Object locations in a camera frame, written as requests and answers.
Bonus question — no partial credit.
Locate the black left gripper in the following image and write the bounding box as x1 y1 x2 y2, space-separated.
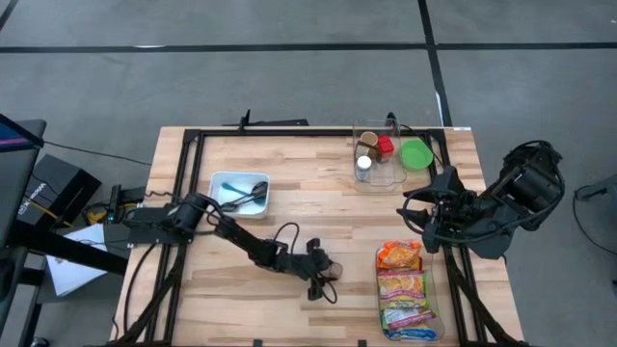
296 237 342 303

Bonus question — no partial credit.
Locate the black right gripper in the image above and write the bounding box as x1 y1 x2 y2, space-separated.
396 166 478 254

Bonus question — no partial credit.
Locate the red lid patterned spice tin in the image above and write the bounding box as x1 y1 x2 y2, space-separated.
376 135 395 164

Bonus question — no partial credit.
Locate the pink green ramen pack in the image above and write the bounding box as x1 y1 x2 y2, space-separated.
377 269 428 306
382 306 438 333

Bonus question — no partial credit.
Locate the white lid spice jar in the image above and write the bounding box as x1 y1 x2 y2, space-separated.
355 155 373 183

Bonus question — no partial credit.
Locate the brown lid spice jar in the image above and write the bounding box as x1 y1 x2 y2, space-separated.
359 130 381 160

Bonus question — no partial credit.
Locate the blue yellow ramen pack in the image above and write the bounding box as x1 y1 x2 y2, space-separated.
385 323 441 341

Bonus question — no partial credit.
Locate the silver metal spoon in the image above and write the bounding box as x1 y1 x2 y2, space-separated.
220 192 261 214

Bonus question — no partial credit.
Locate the teal silicone spoon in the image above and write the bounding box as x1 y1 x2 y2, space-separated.
220 181 267 206

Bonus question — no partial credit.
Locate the clear plastic bin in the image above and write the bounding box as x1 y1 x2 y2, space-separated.
352 119 408 194
374 239 445 342

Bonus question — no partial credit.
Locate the green plastic bowl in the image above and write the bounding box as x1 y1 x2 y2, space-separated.
400 138 435 172

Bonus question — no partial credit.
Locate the orange snack pack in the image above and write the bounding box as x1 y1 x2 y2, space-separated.
376 239 424 271

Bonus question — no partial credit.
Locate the white plastic bin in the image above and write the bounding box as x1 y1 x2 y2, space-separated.
207 171 271 221

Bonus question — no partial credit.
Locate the dark metal spoon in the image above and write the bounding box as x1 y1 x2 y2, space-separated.
226 180 269 208

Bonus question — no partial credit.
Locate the grey floor object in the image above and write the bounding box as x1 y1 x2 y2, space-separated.
573 172 617 218

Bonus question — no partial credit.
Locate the white paper sheet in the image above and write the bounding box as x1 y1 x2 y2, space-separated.
45 223 110 298

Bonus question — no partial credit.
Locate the black metal stand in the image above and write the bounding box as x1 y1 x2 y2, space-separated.
0 219 130 347

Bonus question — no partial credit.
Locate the black box with white text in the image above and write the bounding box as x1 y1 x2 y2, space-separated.
21 152 102 227

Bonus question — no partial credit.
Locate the dark side monitor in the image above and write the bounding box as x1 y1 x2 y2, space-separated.
0 113 48 247

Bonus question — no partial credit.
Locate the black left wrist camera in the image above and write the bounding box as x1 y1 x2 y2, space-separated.
296 254 322 283

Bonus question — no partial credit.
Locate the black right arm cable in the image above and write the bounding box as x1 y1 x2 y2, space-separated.
401 186 505 245

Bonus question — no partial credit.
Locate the black aluminium table frame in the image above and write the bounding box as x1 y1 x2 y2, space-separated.
110 125 529 347

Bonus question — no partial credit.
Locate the black floor cable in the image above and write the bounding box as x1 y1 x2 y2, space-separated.
122 243 160 338
571 185 617 256

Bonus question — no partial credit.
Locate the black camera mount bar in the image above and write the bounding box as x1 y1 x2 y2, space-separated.
222 108 310 128

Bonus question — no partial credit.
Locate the thin black cable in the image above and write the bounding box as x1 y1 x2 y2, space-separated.
42 139 153 168

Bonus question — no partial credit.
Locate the yellow floor cable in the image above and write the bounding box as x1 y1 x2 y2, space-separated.
28 200 73 227

